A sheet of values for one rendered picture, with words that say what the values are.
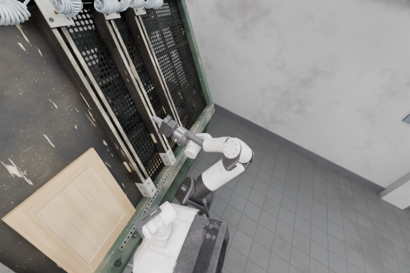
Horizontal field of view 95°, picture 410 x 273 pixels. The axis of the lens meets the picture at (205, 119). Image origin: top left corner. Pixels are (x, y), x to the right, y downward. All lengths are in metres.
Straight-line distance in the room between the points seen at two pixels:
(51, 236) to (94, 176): 0.26
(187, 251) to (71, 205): 0.56
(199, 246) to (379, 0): 2.97
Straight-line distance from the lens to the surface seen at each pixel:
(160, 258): 0.77
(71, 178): 1.04
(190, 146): 0.93
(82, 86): 1.03
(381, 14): 3.12
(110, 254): 1.25
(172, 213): 0.71
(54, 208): 1.03
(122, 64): 1.19
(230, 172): 0.78
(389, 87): 3.34
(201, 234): 0.76
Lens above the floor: 2.09
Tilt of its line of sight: 37 degrees down
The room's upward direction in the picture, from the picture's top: 17 degrees clockwise
